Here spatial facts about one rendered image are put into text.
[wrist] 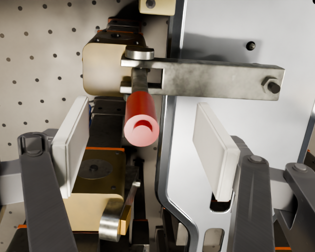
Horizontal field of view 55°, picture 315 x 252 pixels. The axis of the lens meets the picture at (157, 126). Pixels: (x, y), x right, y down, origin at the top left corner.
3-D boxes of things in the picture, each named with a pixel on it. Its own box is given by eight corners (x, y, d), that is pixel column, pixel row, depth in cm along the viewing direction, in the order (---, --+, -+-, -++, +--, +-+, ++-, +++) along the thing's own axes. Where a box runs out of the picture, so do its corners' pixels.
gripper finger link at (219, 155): (226, 149, 14) (241, 150, 14) (197, 101, 20) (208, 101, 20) (216, 202, 15) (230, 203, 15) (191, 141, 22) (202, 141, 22)
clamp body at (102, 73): (140, 50, 67) (145, 101, 35) (94, 47, 66) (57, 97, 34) (141, 18, 65) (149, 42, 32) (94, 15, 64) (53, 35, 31)
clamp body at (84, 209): (128, 123, 74) (122, 233, 39) (82, 121, 73) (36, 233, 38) (129, 97, 71) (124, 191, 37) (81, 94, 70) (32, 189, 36)
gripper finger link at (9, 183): (43, 210, 13) (-32, 208, 12) (68, 152, 17) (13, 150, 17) (41, 179, 12) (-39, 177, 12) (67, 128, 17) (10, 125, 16)
